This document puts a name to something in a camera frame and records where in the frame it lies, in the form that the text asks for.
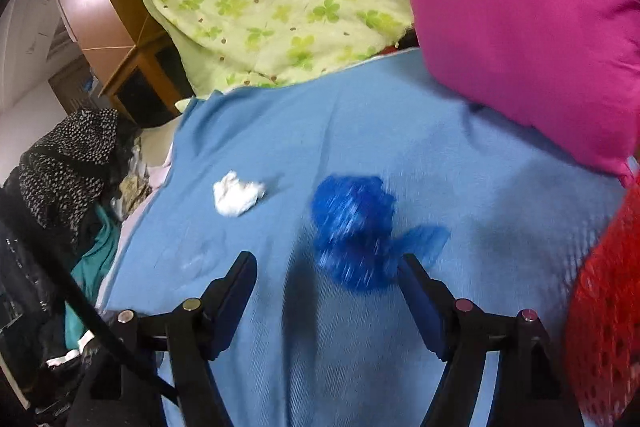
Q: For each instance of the white tissue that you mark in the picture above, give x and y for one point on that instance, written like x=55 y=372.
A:
x=235 y=199

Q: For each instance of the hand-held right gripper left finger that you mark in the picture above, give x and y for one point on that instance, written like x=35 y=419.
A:
x=235 y=307

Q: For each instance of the red plastic basket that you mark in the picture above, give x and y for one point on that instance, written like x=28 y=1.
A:
x=605 y=307

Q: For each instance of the blue plastic bag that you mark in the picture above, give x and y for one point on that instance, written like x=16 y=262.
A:
x=350 y=217

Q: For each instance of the black white speckled garment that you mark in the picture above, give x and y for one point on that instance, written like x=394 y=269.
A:
x=65 y=162

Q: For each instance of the blue blanket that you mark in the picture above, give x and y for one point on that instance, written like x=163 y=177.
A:
x=475 y=217

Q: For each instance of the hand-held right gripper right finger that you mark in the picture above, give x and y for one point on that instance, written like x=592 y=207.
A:
x=425 y=312

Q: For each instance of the pink pillow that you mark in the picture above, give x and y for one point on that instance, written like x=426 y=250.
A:
x=500 y=7

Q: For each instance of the teal garment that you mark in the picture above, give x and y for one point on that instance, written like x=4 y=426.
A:
x=95 y=257

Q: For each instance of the cream cushion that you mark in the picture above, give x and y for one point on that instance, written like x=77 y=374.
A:
x=155 y=147

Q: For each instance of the black jacket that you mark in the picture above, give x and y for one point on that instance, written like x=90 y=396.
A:
x=25 y=287

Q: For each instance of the beige patterned cloth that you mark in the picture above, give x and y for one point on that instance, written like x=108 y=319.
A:
x=132 y=192

